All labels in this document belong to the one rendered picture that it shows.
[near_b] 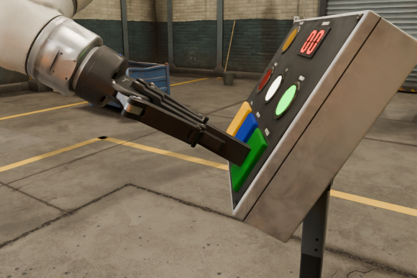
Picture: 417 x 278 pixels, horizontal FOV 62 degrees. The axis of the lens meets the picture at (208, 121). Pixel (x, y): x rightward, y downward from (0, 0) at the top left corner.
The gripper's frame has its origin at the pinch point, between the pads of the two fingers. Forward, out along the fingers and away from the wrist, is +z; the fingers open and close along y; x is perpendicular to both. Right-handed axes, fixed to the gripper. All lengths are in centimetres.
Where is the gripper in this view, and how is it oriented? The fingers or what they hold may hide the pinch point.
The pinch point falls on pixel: (223, 144)
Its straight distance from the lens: 47.5
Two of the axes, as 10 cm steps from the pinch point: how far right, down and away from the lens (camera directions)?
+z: 8.7, 4.9, 1.1
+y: -0.2, 2.5, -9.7
